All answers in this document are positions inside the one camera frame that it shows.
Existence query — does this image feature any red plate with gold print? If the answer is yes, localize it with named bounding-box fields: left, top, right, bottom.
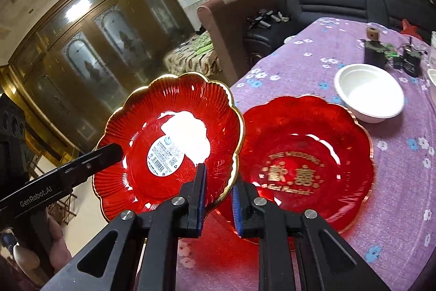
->
left=213, top=95, right=375, bottom=245

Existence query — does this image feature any brown armchair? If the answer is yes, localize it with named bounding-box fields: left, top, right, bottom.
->
left=197, top=0, right=282, bottom=74

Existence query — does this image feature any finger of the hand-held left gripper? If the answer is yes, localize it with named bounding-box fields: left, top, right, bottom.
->
left=59, top=143, right=124, bottom=185

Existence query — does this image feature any red plastic bag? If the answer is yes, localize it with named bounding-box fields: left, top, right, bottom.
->
left=399, top=18, right=423, bottom=40

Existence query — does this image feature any black leather sofa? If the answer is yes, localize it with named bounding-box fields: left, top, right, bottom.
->
left=243, top=0, right=435, bottom=68

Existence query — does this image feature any wooden folding stool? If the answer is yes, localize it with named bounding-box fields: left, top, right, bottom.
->
left=29, top=155, right=80, bottom=228

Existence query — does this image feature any red plate with white sticker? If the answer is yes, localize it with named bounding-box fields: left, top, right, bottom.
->
left=91, top=72, right=246, bottom=223

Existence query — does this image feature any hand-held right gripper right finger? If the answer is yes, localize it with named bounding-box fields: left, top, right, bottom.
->
left=231, top=174, right=391, bottom=291

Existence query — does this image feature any person's left hand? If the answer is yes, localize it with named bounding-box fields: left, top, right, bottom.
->
left=47, top=219, right=73, bottom=275

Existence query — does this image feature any wooden glass-door cabinet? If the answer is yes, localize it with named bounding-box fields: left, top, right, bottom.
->
left=0, top=0, right=197, bottom=176

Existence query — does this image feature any purple floral tablecloth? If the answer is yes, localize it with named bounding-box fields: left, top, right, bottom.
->
left=177, top=16, right=436, bottom=291

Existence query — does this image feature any large white bowl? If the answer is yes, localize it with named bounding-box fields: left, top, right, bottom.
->
left=334, top=63, right=406, bottom=124

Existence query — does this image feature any leopard print blanket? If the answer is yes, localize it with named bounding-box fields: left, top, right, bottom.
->
left=163, top=31, right=219, bottom=77

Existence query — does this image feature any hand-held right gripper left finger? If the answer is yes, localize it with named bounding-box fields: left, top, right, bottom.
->
left=41, top=163, right=208, bottom=291

